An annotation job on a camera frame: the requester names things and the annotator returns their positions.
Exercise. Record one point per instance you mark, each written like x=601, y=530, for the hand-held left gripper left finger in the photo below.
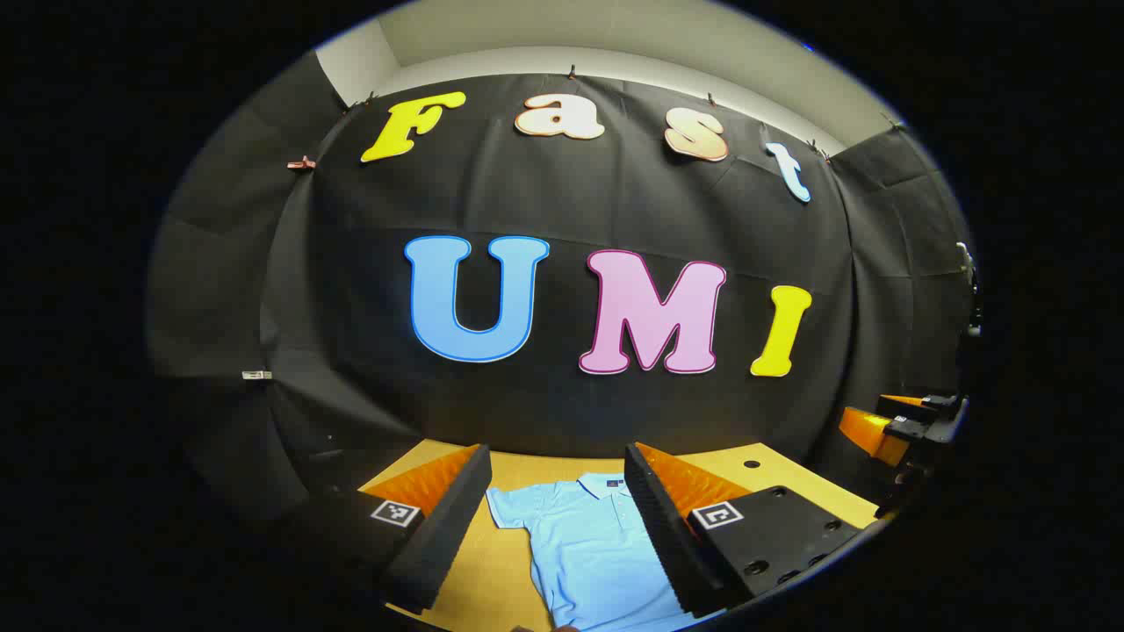
x=448, y=527

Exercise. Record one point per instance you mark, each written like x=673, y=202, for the white backdrop clip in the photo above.
x=257, y=375

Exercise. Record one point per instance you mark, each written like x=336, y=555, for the light blue T-shirt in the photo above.
x=588, y=562

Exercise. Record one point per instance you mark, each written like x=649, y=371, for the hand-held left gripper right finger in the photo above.
x=667, y=535

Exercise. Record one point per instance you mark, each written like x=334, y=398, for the copper backdrop clip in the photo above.
x=301, y=163

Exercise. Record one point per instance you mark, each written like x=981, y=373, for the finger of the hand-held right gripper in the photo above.
x=865, y=434
x=900, y=402

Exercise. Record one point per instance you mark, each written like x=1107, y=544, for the black backdrop cloth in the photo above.
x=351, y=263

